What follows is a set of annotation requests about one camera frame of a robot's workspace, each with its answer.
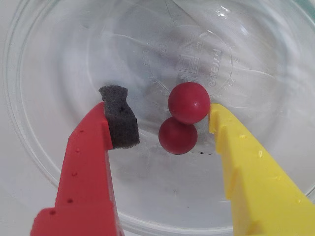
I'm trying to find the white table cover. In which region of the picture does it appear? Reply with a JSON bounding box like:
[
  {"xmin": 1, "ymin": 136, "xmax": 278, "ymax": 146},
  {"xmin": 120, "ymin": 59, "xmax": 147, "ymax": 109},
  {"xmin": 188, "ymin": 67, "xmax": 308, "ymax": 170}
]
[{"xmin": 0, "ymin": 0, "xmax": 315, "ymax": 236}]

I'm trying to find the glass bowl with red candies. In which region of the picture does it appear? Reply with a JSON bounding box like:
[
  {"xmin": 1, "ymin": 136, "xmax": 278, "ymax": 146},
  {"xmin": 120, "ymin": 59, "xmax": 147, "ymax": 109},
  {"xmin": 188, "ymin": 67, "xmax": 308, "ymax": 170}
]
[{"xmin": 2, "ymin": 0, "xmax": 315, "ymax": 236}]

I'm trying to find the red candy with m print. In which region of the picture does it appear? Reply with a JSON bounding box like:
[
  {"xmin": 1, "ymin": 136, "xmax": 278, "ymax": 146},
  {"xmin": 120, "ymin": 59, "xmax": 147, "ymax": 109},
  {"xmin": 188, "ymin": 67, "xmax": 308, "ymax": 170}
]
[{"xmin": 158, "ymin": 116, "xmax": 198, "ymax": 155}]

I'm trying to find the red candy with text print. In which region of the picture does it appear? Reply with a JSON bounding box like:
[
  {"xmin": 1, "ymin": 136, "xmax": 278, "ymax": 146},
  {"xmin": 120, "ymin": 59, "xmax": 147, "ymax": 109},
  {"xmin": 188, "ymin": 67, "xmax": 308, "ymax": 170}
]
[{"xmin": 167, "ymin": 82, "xmax": 211, "ymax": 125}]

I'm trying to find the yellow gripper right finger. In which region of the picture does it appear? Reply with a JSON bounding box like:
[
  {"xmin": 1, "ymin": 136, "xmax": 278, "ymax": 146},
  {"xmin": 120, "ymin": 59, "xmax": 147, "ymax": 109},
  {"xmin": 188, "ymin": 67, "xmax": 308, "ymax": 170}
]
[{"xmin": 208, "ymin": 103, "xmax": 315, "ymax": 236}]

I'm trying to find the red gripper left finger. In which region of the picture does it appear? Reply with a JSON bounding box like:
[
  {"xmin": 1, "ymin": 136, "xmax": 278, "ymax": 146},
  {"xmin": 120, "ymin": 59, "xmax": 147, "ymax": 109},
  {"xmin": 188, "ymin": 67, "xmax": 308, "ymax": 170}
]
[{"xmin": 31, "ymin": 84, "xmax": 141, "ymax": 236}]

